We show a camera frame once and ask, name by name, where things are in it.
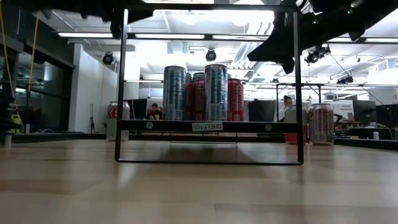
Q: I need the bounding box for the black computer monitor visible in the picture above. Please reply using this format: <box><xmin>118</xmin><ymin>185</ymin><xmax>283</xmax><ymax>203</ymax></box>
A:
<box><xmin>129</xmin><ymin>98</ymin><xmax>148</xmax><ymax>120</ymax></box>
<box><xmin>352</xmin><ymin>99</ymin><xmax>377</xmax><ymax>124</ymax></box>
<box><xmin>375</xmin><ymin>104</ymin><xmax>398</xmax><ymax>128</ymax></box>

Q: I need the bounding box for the person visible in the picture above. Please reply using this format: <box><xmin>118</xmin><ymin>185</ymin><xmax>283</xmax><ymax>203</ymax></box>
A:
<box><xmin>281</xmin><ymin>95</ymin><xmax>295</xmax><ymax>108</ymax></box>
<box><xmin>146</xmin><ymin>103</ymin><xmax>163</xmax><ymax>121</ymax></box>

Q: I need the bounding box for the white sign board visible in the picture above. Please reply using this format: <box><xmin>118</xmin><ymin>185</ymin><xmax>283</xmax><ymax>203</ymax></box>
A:
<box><xmin>331</xmin><ymin>100</ymin><xmax>354</xmax><ymax>123</ymax></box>

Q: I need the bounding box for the black partition panel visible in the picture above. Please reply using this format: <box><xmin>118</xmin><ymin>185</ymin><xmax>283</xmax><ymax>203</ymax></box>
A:
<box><xmin>248</xmin><ymin>99</ymin><xmax>277</xmax><ymax>122</ymax></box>

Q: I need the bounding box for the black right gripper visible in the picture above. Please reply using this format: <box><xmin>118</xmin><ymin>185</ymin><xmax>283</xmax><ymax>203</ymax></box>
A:
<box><xmin>248</xmin><ymin>7</ymin><xmax>327</xmax><ymax>75</ymax></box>

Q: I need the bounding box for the yellow hanging cord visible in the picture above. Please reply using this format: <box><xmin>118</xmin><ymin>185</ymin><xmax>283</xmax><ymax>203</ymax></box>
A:
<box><xmin>27</xmin><ymin>11</ymin><xmax>41</xmax><ymax>93</ymax></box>
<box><xmin>0</xmin><ymin>2</ymin><xmax>17</xmax><ymax>108</ymax></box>

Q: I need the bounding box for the black table frame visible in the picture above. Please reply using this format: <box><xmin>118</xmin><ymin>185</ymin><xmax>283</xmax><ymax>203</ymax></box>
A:
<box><xmin>11</xmin><ymin>131</ymin><xmax>398</xmax><ymax>152</ymax></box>

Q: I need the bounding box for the white cylinder post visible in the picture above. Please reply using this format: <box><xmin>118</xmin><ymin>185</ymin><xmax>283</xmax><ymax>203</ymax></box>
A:
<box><xmin>3</xmin><ymin>131</ymin><xmax>13</xmax><ymax>149</ymax></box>

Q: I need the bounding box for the wooden shelf with black frame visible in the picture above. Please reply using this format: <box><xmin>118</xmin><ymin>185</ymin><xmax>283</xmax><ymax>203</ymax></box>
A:
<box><xmin>114</xmin><ymin>2</ymin><xmax>305</xmax><ymax>166</ymax></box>

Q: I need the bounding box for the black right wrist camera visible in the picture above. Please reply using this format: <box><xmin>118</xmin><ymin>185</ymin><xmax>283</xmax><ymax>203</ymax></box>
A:
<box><xmin>347</xmin><ymin>28</ymin><xmax>367</xmax><ymax>42</ymax></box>

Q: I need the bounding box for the yellow plastic container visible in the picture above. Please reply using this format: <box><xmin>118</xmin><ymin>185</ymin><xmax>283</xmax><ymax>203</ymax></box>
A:
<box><xmin>10</xmin><ymin>113</ymin><xmax>23</xmax><ymax>134</ymax></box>

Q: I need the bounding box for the silver diet cola can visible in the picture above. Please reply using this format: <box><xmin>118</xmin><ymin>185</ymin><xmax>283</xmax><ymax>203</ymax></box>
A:
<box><xmin>307</xmin><ymin>103</ymin><xmax>335</xmax><ymax>146</ymax></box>
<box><xmin>106</xmin><ymin>101</ymin><xmax>131</xmax><ymax>141</ymax></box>

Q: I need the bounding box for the black ceiling spotlight cluster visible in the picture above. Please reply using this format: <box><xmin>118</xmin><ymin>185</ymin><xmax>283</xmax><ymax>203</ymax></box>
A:
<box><xmin>305</xmin><ymin>46</ymin><xmax>332</xmax><ymax>65</ymax></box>
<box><xmin>335</xmin><ymin>75</ymin><xmax>355</xmax><ymax>85</ymax></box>

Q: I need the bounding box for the thin black stand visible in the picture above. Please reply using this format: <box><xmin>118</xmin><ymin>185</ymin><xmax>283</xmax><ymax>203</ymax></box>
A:
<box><xmin>89</xmin><ymin>104</ymin><xmax>96</xmax><ymax>134</ymax></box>

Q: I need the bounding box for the blue silver energy drink can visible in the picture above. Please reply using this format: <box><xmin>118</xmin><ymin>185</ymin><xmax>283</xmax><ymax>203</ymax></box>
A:
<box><xmin>204</xmin><ymin>63</ymin><xmax>229</xmax><ymax>122</ymax></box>
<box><xmin>162</xmin><ymin>65</ymin><xmax>187</xmax><ymax>121</ymax></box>

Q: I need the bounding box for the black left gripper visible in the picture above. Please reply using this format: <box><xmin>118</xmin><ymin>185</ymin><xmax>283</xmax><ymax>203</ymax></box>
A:
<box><xmin>102</xmin><ymin>0</ymin><xmax>155</xmax><ymax>40</ymax></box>

